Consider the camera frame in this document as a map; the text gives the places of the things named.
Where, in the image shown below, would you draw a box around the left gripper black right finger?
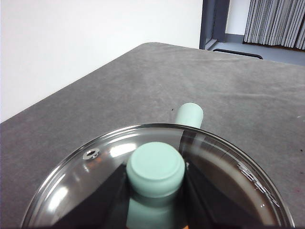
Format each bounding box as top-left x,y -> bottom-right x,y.
182,161 -> 270,227

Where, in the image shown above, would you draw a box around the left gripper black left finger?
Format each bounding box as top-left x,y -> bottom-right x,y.
51,165 -> 131,227

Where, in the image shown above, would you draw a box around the glass pot lid green knob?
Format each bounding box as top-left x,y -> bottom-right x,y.
20,123 -> 293,229

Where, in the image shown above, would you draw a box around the black metal bar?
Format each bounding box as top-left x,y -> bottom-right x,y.
211,48 -> 264,61

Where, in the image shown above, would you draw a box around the grey vertical blinds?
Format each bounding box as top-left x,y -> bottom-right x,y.
242,0 -> 305,51

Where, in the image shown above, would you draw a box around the mint green pot with handle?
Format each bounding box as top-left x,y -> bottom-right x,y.
174,102 -> 204,131

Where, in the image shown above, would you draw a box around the dark grey door frame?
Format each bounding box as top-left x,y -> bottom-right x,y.
199,0 -> 231,51

